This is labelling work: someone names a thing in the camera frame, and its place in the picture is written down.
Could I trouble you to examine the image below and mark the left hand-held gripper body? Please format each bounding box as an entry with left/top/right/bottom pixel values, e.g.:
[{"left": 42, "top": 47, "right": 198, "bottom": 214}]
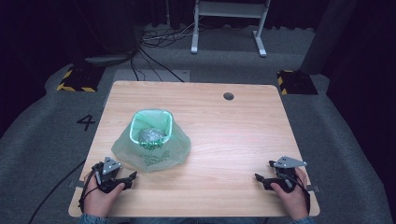
[{"left": 92, "top": 156, "right": 126, "bottom": 194}]

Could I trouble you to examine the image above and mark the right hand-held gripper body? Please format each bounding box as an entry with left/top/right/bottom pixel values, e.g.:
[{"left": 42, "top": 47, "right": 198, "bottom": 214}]
[{"left": 262, "top": 155, "right": 308, "bottom": 194}]

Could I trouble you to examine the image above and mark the person's right hand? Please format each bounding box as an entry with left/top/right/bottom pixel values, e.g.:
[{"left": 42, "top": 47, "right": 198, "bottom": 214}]
[{"left": 270, "top": 167, "right": 310, "bottom": 221}]

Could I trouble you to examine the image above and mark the person's left hand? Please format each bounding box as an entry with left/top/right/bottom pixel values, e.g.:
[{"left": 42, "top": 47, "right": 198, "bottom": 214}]
[{"left": 82, "top": 173, "right": 126, "bottom": 219}]

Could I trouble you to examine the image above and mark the green bin with bag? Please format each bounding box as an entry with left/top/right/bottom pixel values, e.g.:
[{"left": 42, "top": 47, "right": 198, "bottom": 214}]
[{"left": 110, "top": 107, "right": 192, "bottom": 174}]

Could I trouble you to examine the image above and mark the crumpled grey paper ball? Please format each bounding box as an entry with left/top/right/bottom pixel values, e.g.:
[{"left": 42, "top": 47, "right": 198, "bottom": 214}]
[{"left": 137, "top": 127, "right": 167, "bottom": 145}]

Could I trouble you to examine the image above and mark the black yellow striped base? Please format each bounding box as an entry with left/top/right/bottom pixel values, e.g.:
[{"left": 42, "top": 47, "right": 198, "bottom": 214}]
[
  {"left": 276, "top": 69, "right": 319, "bottom": 96},
  {"left": 56, "top": 64, "right": 106, "bottom": 93}
]

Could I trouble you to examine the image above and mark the dark equipment stand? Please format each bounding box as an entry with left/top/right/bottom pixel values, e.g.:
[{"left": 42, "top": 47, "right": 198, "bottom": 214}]
[{"left": 73, "top": 0, "right": 140, "bottom": 67}]

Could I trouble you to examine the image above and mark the grey column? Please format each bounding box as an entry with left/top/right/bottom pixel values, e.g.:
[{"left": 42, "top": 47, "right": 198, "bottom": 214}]
[{"left": 299, "top": 0, "right": 359, "bottom": 76}]

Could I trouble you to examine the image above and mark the white metal stand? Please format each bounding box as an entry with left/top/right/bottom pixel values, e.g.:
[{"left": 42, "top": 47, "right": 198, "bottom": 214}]
[{"left": 190, "top": 0, "right": 272, "bottom": 58}]

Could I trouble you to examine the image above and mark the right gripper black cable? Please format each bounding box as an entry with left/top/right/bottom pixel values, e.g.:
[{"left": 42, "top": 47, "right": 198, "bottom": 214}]
[{"left": 291, "top": 173, "right": 312, "bottom": 217}]

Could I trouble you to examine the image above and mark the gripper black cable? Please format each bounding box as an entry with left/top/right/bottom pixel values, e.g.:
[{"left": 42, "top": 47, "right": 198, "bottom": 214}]
[
  {"left": 78, "top": 167, "right": 100, "bottom": 214},
  {"left": 291, "top": 173, "right": 312, "bottom": 217}
]

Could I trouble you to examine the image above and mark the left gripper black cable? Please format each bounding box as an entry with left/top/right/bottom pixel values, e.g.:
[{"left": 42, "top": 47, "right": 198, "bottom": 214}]
[{"left": 78, "top": 167, "right": 100, "bottom": 214}]

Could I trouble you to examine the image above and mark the black floor cable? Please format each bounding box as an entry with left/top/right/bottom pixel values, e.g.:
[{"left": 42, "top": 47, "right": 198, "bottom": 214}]
[{"left": 27, "top": 159, "right": 87, "bottom": 224}]

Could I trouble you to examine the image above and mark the bundle of floor cables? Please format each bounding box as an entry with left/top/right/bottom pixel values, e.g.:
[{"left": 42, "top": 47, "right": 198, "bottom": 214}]
[{"left": 130, "top": 20, "right": 204, "bottom": 83}]

